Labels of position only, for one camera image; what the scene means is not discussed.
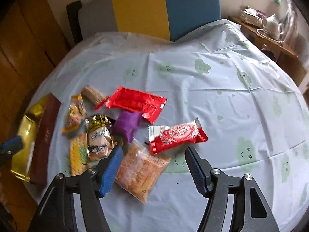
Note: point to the tissue box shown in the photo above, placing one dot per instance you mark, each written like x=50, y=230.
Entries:
x=251, y=17

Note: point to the clear packet of orange crackers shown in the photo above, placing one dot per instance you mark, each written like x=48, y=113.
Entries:
x=141, y=171

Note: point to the brown sesame paste packet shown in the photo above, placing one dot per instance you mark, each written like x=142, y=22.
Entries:
x=99, y=137

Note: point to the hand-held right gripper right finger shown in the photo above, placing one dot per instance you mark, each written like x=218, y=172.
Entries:
x=195, y=171

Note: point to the purple snack packet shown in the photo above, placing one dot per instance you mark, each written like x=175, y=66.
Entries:
x=126, y=124

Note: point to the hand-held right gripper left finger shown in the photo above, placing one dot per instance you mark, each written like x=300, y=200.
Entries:
x=112, y=171

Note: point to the yellow green cracker packet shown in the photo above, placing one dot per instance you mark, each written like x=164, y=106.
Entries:
x=78, y=154

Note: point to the wooden side table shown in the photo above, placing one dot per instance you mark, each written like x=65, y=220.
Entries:
x=284, y=53

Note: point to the white teapot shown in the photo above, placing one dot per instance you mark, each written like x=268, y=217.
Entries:
x=272, y=25

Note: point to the grey yellow blue chair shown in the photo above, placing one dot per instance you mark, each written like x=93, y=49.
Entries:
x=144, y=7

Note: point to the brown oat bar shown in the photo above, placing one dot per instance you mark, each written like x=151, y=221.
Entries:
x=93, y=94

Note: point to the red white wafer packet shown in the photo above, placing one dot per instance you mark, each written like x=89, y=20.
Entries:
x=177, y=135

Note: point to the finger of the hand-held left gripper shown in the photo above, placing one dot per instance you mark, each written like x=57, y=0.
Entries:
x=10, y=144

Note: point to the long red foil packet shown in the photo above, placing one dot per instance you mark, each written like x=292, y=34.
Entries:
x=131, y=100

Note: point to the maroon gift box gold interior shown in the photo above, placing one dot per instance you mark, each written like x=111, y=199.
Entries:
x=45, y=135

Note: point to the orange snack packet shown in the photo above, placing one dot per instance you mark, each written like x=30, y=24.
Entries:
x=74, y=114

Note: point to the pale printed tablecloth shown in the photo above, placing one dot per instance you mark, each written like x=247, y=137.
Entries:
x=205, y=96

